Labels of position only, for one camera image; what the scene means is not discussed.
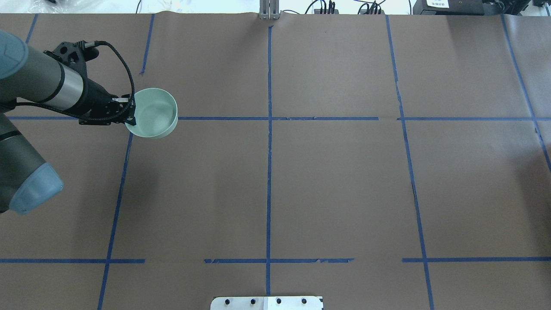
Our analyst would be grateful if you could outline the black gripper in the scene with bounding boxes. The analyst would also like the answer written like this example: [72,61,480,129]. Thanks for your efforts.
[43,41,136,125]

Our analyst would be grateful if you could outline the light green bowl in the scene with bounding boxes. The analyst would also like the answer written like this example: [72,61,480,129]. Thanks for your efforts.
[125,88,178,139]

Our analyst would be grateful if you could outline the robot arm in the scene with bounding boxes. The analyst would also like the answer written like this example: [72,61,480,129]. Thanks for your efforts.
[0,30,136,214]

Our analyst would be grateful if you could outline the black device on bench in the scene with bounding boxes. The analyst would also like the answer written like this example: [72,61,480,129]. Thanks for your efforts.
[412,0,511,16]

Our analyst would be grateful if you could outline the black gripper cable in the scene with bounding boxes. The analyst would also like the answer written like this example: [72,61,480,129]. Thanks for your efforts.
[0,40,136,121]

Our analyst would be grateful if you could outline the aluminium frame post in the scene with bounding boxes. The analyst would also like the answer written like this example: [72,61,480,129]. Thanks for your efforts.
[258,0,281,20]

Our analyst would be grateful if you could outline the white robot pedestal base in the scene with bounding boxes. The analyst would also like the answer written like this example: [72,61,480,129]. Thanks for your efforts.
[210,296,324,310]

